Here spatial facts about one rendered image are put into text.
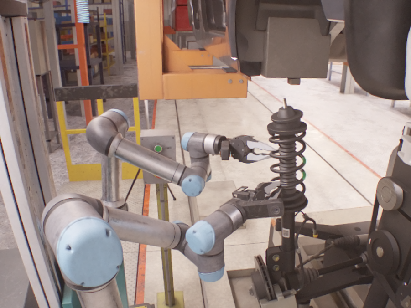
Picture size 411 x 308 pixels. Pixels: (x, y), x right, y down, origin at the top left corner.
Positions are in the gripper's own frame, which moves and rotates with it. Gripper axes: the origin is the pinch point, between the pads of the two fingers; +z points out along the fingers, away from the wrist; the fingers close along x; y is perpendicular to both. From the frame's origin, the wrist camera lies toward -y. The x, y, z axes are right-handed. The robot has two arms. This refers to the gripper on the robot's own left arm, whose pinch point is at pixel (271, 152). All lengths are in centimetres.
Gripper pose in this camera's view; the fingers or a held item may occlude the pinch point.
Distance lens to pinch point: 108.1
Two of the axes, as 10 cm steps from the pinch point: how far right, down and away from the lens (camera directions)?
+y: 5.6, -2.1, 8.0
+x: 0.3, 9.7, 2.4
